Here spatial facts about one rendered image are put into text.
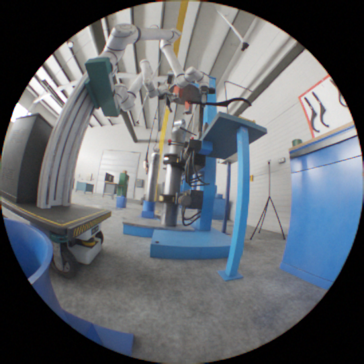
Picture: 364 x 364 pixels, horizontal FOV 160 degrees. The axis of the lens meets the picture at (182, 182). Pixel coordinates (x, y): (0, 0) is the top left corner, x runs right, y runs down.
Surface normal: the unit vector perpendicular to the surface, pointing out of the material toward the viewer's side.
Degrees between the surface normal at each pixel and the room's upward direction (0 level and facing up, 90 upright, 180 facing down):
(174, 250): 90
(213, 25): 173
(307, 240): 90
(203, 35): 173
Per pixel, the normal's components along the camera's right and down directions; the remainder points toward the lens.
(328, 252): -0.98, -0.12
